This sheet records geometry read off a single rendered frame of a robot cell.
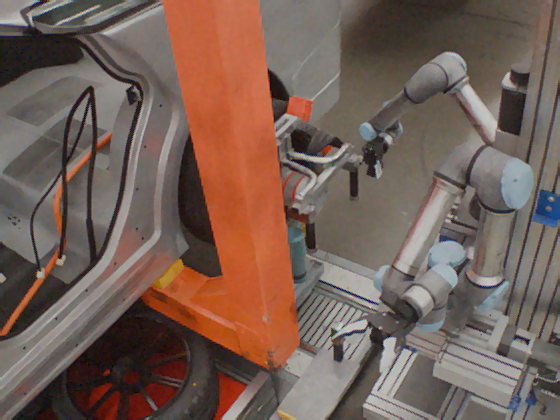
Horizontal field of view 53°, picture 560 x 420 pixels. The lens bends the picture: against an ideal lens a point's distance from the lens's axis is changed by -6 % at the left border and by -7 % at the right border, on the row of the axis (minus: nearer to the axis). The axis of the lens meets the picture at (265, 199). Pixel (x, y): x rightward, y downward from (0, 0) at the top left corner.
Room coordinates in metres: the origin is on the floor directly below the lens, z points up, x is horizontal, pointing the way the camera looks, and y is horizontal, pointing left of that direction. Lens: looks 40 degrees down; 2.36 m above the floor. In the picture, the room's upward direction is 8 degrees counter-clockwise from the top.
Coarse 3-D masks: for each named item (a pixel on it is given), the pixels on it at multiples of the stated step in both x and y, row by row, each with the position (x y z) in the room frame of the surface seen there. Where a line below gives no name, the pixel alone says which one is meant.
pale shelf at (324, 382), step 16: (320, 352) 1.33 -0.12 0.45; (320, 368) 1.26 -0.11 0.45; (336, 368) 1.25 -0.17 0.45; (352, 368) 1.24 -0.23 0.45; (304, 384) 1.20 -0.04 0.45; (320, 384) 1.19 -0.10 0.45; (336, 384) 1.18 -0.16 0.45; (288, 400) 1.14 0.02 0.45; (304, 400) 1.13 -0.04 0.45; (320, 400) 1.12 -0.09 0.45; (336, 400) 1.11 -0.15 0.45; (272, 416) 1.08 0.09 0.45; (304, 416) 1.07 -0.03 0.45; (320, 416) 1.06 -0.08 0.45
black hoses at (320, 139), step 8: (312, 136) 1.93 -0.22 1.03; (320, 136) 1.91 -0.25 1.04; (328, 136) 1.90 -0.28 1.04; (336, 136) 1.91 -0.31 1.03; (312, 144) 1.90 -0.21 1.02; (320, 144) 1.88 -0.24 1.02; (328, 144) 1.87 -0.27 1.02; (336, 144) 1.93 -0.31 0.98; (304, 152) 1.90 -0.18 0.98; (312, 152) 1.88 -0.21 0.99
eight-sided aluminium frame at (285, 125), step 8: (280, 120) 1.94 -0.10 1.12; (288, 120) 1.94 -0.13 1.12; (296, 120) 1.93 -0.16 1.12; (280, 128) 1.90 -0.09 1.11; (288, 128) 1.89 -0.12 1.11; (296, 128) 1.95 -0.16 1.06; (304, 128) 1.97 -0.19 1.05; (312, 128) 2.02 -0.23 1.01; (280, 136) 1.85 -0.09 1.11; (320, 152) 2.05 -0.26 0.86; (312, 168) 2.06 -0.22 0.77; (320, 168) 2.05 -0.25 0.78; (288, 224) 1.91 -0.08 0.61; (296, 224) 1.89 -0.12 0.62; (304, 224) 1.92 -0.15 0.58
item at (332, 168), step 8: (352, 152) 1.88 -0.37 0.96; (344, 160) 1.83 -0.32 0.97; (328, 168) 1.78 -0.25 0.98; (336, 168) 1.78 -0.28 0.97; (320, 176) 1.74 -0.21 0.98; (328, 176) 1.74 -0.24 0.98; (320, 184) 1.69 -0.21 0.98; (312, 192) 1.65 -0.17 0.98; (312, 200) 1.64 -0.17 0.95; (296, 208) 1.58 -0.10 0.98; (304, 208) 1.60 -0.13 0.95
